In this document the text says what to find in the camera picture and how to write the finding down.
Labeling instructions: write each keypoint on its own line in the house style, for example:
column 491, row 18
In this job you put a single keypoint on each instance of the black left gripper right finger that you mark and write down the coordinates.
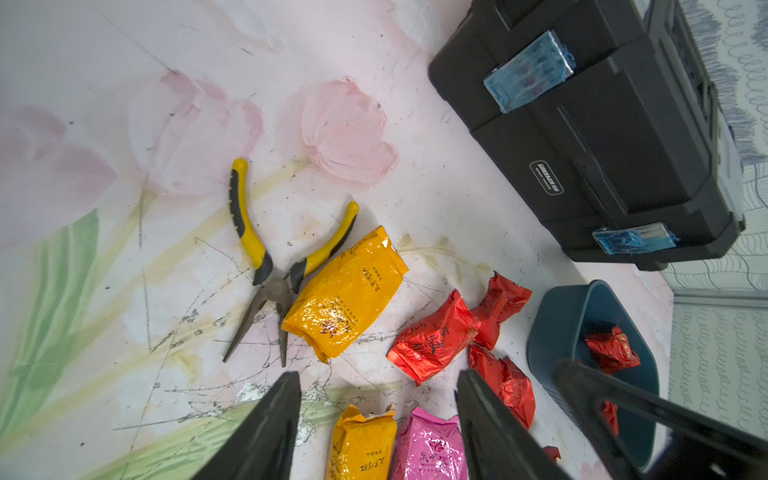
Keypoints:
column 496, row 445

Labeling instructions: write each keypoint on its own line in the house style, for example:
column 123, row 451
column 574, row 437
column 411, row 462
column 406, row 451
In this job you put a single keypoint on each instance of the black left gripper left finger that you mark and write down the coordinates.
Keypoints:
column 262, row 446

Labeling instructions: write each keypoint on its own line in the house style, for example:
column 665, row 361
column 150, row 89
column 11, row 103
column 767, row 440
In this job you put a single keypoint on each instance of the red tea bag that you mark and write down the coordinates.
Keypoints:
column 504, row 298
column 507, row 381
column 428, row 346
column 612, row 351

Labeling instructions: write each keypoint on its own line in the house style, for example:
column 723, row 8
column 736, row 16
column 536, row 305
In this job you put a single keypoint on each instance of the pink tea bag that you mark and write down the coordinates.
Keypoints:
column 429, row 447

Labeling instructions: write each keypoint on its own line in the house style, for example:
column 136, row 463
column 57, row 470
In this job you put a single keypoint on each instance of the yellow tea bag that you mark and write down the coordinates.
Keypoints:
column 362, row 446
column 348, row 295

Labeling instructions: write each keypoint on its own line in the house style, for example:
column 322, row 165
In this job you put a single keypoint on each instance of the black plastic toolbox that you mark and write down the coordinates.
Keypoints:
column 603, row 117

